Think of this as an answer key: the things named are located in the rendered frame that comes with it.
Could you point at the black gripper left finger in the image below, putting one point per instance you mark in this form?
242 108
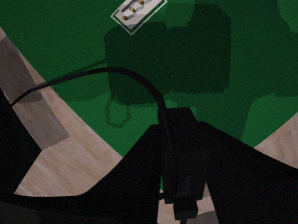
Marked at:
129 194

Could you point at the black cable with plug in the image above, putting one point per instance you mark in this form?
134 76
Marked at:
184 149

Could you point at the green circuit board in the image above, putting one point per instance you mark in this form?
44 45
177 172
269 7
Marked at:
233 62

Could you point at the black square fan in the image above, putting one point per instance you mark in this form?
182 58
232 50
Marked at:
18 150

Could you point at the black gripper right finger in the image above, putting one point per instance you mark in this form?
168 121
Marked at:
246 186

